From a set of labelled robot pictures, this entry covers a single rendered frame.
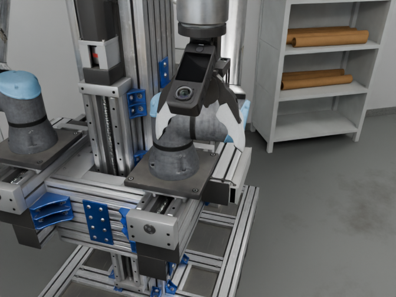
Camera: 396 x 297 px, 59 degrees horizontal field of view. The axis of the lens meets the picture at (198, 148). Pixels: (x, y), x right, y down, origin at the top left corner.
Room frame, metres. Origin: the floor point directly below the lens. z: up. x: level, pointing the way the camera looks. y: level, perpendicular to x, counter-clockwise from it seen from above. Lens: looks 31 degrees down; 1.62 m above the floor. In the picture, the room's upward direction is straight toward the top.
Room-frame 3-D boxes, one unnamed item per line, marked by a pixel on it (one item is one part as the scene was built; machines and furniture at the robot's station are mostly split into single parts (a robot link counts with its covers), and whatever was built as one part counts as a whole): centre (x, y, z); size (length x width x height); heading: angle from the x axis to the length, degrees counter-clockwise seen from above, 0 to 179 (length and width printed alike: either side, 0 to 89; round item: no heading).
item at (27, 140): (1.02, 0.55, 1.09); 0.15 x 0.15 x 0.10
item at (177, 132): (0.88, 0.06, 1.20); 0.13 x 0.12 x 0.14; 80
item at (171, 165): (0.88, 0.07, 1.09); 0.15 x 0.15 x 0.10
